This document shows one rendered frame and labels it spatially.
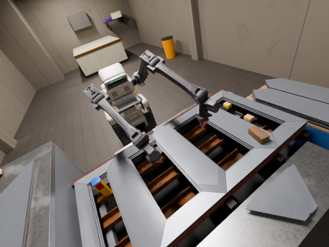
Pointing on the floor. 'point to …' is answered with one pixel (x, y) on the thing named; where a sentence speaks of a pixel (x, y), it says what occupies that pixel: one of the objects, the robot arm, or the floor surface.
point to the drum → (169, 46)
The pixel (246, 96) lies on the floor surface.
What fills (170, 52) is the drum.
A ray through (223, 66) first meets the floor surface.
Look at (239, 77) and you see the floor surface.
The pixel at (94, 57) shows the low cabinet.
